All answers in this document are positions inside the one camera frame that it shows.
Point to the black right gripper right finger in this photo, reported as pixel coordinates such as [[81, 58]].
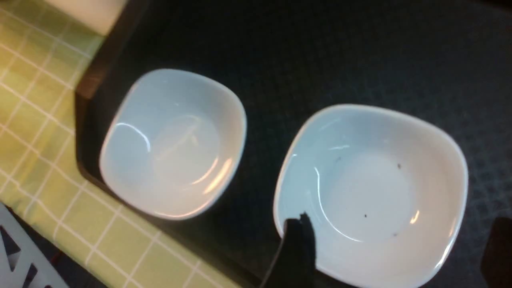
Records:
[[496, 264]]

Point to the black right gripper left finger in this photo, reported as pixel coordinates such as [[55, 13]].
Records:
[[294, 263]]

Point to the white square dish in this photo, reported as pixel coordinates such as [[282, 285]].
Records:
[[174, 144], [385, 191]]

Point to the large white plastic tub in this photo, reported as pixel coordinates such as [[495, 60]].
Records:
[[98, 15]]

